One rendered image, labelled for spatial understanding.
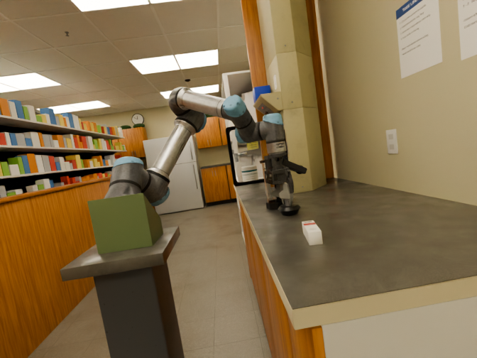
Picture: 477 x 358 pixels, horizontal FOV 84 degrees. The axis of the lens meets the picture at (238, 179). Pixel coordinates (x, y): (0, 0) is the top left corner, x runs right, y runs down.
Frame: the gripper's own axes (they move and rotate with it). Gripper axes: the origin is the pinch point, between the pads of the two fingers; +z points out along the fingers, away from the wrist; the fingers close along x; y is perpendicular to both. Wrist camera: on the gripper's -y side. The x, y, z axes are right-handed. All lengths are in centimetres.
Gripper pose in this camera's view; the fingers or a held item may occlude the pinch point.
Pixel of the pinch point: (288, 201)
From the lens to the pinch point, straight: 110.1
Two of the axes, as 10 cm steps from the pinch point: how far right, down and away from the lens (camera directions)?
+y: -9.4, 1.7, -3.1
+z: 1.5, 9.8, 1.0
